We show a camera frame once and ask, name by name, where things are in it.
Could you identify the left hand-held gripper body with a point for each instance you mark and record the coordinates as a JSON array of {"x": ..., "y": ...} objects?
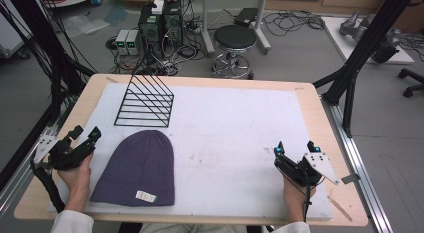
[{"x": 68, "y": 155}]

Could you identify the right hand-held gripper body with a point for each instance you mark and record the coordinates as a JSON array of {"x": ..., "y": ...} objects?
[{"x": 301, "y": 171}]

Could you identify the black office chair base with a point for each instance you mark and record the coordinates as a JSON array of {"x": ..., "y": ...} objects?
[{"x": 411, "y": 81}]

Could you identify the white box on tower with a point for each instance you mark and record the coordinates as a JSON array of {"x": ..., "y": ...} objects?
[{"x": 157, "y": 6}]

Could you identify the black round stool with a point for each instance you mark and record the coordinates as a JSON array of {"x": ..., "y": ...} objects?
[{"x": 235, "y": 38}]

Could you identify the flat black box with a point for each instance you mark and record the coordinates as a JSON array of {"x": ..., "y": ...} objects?
[{"x": 246, "y": 16}]

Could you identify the grey tape piece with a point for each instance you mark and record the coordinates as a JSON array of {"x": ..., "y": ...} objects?
[{"x": 350, "y": 178}]

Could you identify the white stand leg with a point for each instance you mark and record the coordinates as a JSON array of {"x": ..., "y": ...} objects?
[
  {"x": 207, "y": 26},
  {"x": 262, "y": 26}
]

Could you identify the beige tape strip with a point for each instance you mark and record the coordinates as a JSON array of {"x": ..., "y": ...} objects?
[{"x": 340, "y": 208}]

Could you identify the white foam mat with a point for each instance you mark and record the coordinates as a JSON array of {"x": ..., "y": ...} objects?
[{"x": 226, "y": 133}]

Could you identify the black metal frame strut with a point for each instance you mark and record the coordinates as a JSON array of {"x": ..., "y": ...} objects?
[{"x": 363, "y": 49}]

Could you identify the person's left hand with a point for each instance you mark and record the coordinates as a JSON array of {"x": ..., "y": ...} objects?
[{"x": 78, "y": 181}]

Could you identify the black computer tower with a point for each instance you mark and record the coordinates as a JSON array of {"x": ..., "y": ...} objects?
[
  {"x": 173, "y": 24},
  {"x": 150, "y": 29}
]

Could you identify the purple knitted beanie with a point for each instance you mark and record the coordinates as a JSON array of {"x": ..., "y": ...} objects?
[{"x": 140, "y": 169}]

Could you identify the white power supply unit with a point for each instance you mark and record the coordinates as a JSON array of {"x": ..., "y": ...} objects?
[
  {"x": 133, "y": 42},
  {"x": 121, "y": 41}
]

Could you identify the aluminium rail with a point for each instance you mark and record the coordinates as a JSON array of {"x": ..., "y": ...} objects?
[
  {"x": 20, "y": 179},
  {"x": 360, "y": 166}
]

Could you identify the white floor board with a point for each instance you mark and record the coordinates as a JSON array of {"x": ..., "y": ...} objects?
[{"x": 336, "y": 39}]

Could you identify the person's right hand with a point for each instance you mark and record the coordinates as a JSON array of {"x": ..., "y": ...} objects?
[{"x": 294, "y": 197}]

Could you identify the wooden table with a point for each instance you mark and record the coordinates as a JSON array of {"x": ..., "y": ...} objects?
[{"x": 320, "y": 106}]

